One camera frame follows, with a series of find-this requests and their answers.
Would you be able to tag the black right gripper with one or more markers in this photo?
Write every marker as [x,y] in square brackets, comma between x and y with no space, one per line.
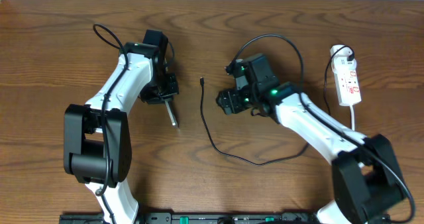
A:
[230,103]

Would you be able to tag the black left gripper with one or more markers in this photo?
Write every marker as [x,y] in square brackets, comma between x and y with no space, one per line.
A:
[148,94]

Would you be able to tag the gold Galaxy smartphone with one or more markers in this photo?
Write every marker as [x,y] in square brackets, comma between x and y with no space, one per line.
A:
[171,114]

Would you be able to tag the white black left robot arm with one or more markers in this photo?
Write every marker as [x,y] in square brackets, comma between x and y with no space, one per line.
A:
[97,143]

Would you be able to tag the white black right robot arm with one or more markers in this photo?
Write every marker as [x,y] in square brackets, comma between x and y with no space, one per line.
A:
[367,180]

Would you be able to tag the white power strip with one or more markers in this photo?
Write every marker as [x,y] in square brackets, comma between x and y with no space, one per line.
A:
[343,65]

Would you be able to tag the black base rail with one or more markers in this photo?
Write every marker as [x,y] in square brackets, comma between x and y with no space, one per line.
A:
[186,218]

